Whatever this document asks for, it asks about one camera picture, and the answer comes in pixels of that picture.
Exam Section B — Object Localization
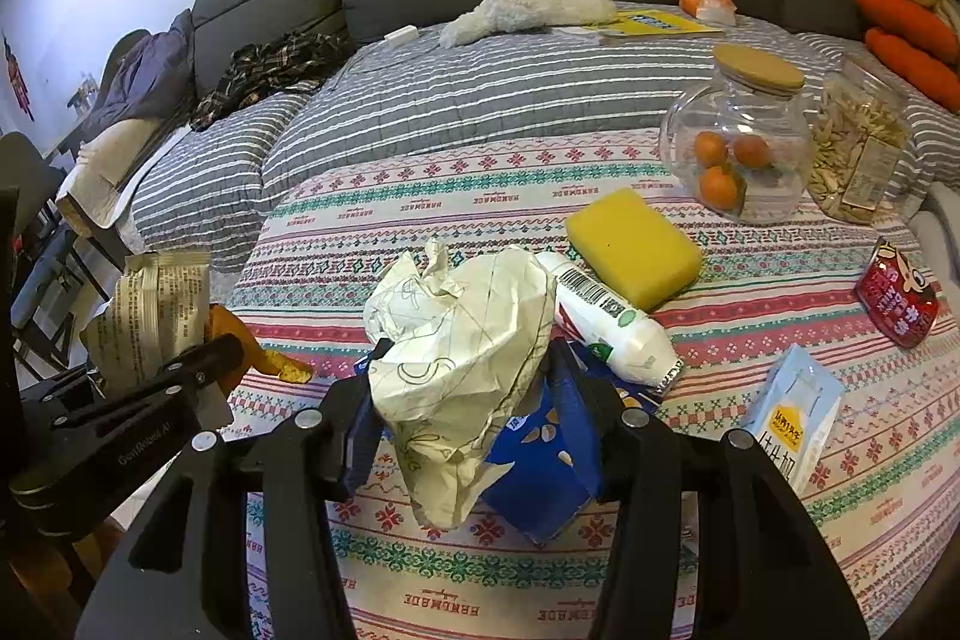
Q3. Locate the glass jar with cork lid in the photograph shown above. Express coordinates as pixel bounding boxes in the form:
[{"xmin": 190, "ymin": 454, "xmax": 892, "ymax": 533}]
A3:
[{"xmin": 658, "ymin": 44, "xmax": 815, "ymax": 226}]

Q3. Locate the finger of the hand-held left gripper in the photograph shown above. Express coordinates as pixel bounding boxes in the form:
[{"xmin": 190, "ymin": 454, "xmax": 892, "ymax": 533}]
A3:
[{"xmin": 150, "ymin": 334, "xmax": 246, "ymax": 432}]

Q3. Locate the orange and white packet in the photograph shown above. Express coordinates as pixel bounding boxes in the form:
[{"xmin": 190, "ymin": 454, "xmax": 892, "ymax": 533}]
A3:
[{"xmin": 677, "ymin": 0, "xmax": 738, "ymax": 28}]

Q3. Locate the orange yellow wrapper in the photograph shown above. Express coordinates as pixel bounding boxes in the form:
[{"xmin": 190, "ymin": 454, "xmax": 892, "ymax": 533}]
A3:
[{"xmin": 204, "ymin": 304, "xmax": 314, "ymax": 386}]

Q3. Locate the purple jacket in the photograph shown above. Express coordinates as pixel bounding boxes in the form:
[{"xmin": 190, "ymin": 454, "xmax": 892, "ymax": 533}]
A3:
[{"xmin": 82, "ymin": 8, "xmax": 197, "ymax": 139}]

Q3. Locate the red snack packet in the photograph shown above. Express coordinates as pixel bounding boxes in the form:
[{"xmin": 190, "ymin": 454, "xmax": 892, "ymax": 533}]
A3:
[{"xmin": 855, "ymin": 237, "xmax": 941, "ymax": 350}]

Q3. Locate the small orange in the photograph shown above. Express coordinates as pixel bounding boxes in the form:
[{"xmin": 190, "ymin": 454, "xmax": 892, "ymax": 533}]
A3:
[
  {"xmin": 694, "ymin": 131, "xmax": 730, "ymax": 169},
  {"xmin": 697, "ymin": 165, "xmax": 743, "ymax": 212},
  {"xmin": 733, "ymin": 134, "xmax": 773, "ymax": 170}
]

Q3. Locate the dark plaid cloth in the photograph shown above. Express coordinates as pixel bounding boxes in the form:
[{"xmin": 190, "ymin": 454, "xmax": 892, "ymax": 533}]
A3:
[{"xmin": 190, "ymin": 31, "xmax": 353, "ymax": 133}]

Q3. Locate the white tube with barcode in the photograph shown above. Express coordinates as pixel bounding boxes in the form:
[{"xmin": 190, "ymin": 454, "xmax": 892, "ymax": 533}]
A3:
[{"xmin": 534, "ymin": 250, "xmax": 685, "ymax": 387}]

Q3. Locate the grey chair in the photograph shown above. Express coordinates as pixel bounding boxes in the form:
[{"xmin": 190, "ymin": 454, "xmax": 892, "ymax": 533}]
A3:
[{"xmin": 0, "ymin": 130, "xmax": 98, "ymax": 386}]

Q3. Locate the grey striped quilt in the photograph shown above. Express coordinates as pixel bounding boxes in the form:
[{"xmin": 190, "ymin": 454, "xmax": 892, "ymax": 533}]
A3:
[{"xmin": 120, "ymin": 2, "xmax": 960, "ymax": 274}]

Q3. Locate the patterned white blanket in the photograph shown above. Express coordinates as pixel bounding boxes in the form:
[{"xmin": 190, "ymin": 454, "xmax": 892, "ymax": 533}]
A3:
[{"xmin": 184, "ymin": 126, "xmax": 960, "ymax": 640}]

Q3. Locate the white paper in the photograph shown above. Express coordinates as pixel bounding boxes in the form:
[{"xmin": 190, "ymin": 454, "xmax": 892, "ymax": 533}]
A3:
[{"xmin": 364, "ymin": 239, "xmax": 557, "ymax": 531}]

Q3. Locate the yellow sponge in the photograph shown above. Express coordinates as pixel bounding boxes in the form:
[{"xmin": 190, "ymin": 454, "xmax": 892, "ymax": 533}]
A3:
[{"xmin": 565, "ymin": 188, "xmax": 704, "ymax": 313}]

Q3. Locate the beige printed wrapper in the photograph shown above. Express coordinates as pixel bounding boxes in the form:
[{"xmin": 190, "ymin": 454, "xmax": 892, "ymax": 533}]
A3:
[{"xmin": 80, "ymin": 250, "xmax": 213, "ymax": 397}]

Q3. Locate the cream pillow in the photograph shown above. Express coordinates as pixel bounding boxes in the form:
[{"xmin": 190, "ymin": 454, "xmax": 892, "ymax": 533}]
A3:
[{"xmin": 56, "ymin": 119, "xmax": 162, "ymax": 229}]

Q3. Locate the red wall decoration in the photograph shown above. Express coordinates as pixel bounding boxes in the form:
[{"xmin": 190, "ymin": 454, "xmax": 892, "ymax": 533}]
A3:
[{"xmin": 2, "ymin": 36, "xmax": 35, "ymax": 120}]

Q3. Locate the clear jar of seeds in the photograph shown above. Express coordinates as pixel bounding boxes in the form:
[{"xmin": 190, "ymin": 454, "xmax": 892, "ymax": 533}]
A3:
[{"xmin": 806, "ymin": 51, "xmax": 927, "ymax": 226}]

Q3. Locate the yellow book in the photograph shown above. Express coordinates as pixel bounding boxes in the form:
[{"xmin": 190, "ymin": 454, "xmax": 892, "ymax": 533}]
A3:
[{"xmin": 555, "ymin": 8, "xmax": 725, "ymax": 45}]

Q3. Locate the blue carton box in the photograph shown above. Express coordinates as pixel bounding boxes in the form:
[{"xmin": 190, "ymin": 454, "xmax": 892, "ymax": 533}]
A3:
[{"xmin": 352, "ymin": 340, "xmax": 661, "ymax": 545}]

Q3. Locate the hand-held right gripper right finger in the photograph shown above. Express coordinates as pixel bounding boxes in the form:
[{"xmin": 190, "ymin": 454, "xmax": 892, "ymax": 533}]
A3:
[{"xmin": 551, "ymin": 340, "xmax": 871, "ymax": 640}]

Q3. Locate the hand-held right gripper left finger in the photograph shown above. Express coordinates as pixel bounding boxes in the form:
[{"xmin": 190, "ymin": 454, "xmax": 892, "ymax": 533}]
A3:
[{"xmin": 75, "ymin": 340, "xmax": 392, "ymax": 640}]

